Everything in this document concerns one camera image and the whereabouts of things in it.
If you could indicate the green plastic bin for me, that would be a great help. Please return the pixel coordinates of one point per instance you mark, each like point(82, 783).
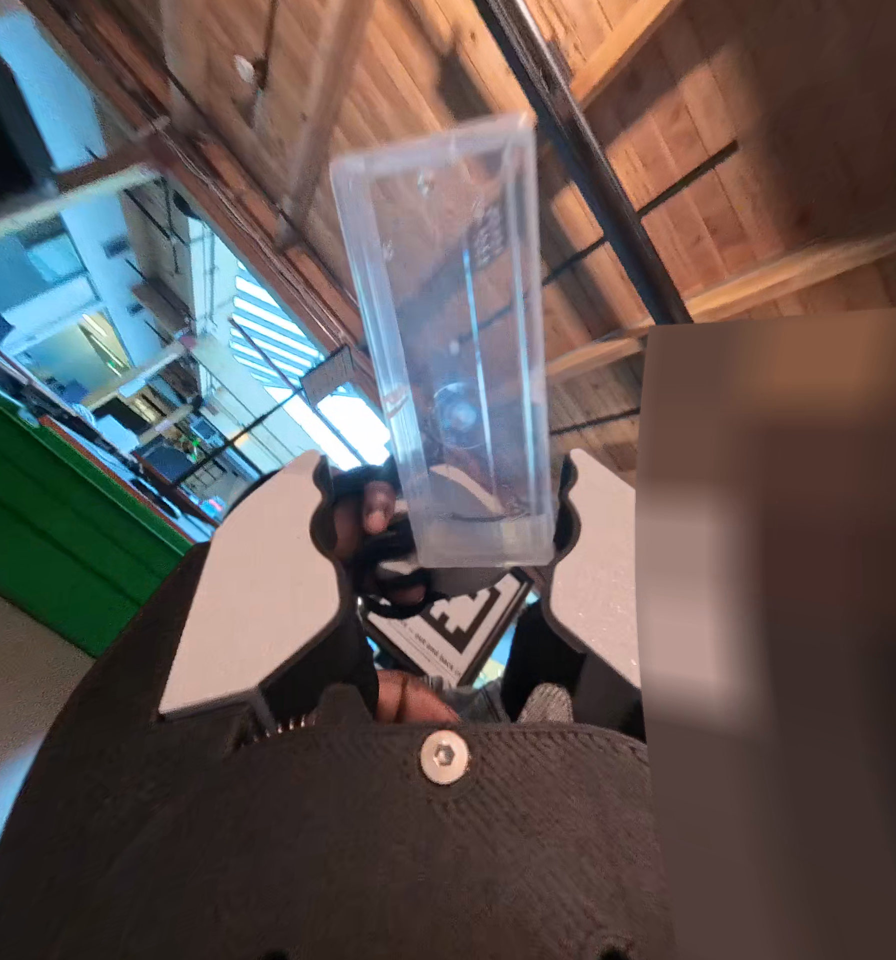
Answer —
point(42, 525)

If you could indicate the person's right hand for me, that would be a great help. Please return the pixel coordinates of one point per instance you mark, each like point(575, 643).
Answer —
point(378, 510)

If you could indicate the window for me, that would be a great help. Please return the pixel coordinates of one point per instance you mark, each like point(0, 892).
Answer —
point(283, 337)

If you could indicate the person's left hand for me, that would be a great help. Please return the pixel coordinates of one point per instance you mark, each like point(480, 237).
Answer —
point(414, 699)

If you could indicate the dark hanging sign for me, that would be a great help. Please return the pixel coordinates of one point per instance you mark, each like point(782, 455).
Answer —
point(329, 375)

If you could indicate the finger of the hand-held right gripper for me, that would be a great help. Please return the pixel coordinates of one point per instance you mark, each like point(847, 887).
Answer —
point(466, 580)

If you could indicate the black metal pole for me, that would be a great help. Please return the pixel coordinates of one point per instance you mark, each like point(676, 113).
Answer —
point(590, 165)

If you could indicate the single transparent plastic drawer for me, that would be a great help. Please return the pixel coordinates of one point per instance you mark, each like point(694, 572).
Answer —
point(448, 300)

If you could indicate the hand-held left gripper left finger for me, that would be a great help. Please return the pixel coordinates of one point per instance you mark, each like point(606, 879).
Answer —
point(260, 585)

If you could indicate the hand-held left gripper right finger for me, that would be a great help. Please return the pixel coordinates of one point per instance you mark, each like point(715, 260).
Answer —
point(601, 570)

